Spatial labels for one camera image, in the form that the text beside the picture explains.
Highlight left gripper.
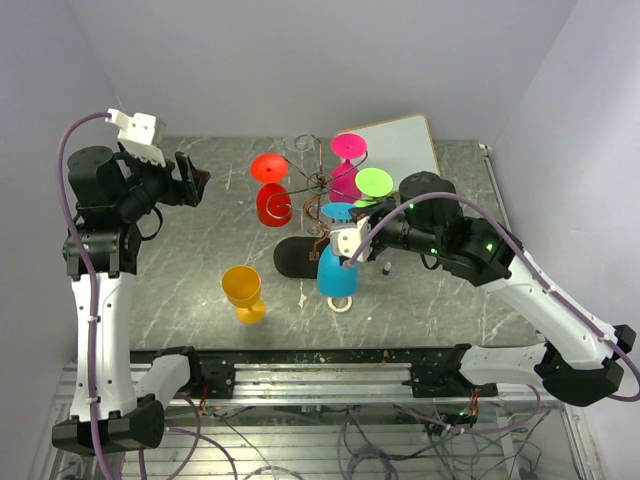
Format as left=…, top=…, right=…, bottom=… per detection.
left=117, top=137, right=210, bottom=220

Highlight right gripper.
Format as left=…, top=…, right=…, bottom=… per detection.
left=348, top=193, right=444, bottom=261

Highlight green wine glass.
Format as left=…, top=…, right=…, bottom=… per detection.
left=354, top=167, right=394, bottom=207

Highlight pink wine glass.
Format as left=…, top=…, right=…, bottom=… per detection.
left=328, top=133, right=367, bottom=204

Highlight blue wine glass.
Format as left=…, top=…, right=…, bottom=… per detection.
left=317, top=202, right=359, bottom=298

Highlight red wine glass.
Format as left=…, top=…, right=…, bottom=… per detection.
left=250, top=153, right=292, bottom=228

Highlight clear wine glass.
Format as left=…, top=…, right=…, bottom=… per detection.
left=284, top=132, right=316, bottom=161

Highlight orange wine glass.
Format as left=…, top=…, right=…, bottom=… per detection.
left=221, top=265, right=266, bottom=324

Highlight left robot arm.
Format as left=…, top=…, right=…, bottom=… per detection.
left=52, top=146, right=210, bottom=456

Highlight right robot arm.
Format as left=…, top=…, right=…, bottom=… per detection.
left=330, top=171, right=636, bottom=407

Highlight metal wine glass rack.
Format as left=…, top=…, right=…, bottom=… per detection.
left=273, top=136, right=368, bottom=280

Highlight masking tape roll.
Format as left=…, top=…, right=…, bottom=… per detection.
left=327, top=296, right=353, bottom=314

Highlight small whiteboard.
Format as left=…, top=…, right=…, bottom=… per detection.
left=340, top=113, right=441, bottom=187

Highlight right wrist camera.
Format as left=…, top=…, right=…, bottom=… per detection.
left=329, top=216, right=371, bottom=263

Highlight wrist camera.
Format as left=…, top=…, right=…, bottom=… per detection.
left=329, top=216, right=371, bottom=263
left=105, top=109, right=166, bottom=167

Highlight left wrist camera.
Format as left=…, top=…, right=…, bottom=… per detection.
left=105, top=109, right=166, bottom=167

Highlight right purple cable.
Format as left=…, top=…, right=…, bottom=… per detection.
left=344, top=192, right=640, bottom=405

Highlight purple cable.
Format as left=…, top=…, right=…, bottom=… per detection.
left=344, top=192, right=640, bottom=405
left=57, top=112, right=151, bottom=480

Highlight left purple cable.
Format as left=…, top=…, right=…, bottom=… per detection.
left=57, top=112, right=151, bottom=480

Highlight aluminium frame rail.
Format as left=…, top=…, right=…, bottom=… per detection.
left=52, top=362, right=581, bottom=406

